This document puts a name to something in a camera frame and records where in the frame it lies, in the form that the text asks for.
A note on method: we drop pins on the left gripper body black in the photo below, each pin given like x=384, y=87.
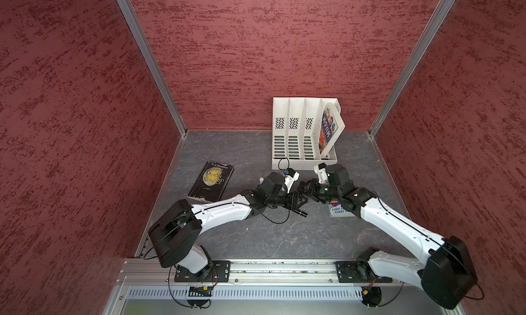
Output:
x=287, y=200

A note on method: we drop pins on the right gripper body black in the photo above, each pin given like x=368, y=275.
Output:
x=322, y=192

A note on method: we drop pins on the black lipstick gold band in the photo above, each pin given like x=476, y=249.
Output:
x=302, y=213

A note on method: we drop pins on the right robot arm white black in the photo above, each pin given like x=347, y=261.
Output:
x=441, y=267

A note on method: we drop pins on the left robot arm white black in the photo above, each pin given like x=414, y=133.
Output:
x=174, y=234

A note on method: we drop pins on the white magazine file organizer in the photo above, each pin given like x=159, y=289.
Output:
x=296, y=130

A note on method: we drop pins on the blue book in organizer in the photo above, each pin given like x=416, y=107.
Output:
x=331, y=128

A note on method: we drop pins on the Treehouse paperback book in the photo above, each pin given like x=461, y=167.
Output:
x=337, y=211

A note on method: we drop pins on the black hardcover Maugham book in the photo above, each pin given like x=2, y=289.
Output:
x=211, y=182

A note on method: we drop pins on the left corner aluminium profile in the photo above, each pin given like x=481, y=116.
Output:
x=134, y=25

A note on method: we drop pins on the corner aluminium profile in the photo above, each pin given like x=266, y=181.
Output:
x=134, y=25
x=437, y=17

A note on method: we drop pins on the right corner aluminium profile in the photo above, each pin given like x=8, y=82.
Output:
x=437, y=17

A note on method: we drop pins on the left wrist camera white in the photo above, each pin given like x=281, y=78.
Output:
x=290, y=177

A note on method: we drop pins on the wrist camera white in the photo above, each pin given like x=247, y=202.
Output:
x=321, y=173
x=290, y=177

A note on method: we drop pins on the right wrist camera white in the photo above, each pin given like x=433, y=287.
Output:
x=321, y=173

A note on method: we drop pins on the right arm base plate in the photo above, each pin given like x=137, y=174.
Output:
x=357, y=272

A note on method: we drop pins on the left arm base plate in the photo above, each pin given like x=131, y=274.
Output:
x=216, y=272

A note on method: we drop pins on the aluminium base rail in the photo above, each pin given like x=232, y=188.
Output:
x=295, y=272

